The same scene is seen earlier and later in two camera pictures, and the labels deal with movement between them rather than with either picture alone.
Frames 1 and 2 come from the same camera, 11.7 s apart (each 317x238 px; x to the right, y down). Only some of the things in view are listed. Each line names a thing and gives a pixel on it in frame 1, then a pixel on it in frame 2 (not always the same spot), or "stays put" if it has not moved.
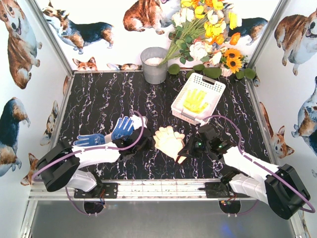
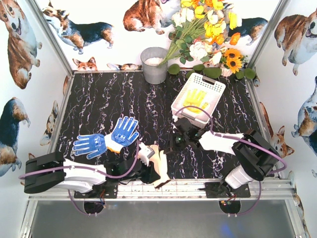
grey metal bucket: [151, 57] stays put
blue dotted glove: [90, 140] stays put
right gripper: [189, 145] → [172, 142]
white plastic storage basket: [198, 99] stays put
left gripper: [142, 138] → [150, 174]
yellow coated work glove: [194, 101] stays put
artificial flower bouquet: [201, 29] stays put
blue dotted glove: [124, 129] stays put
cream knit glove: [170, 143] → [159, 160]
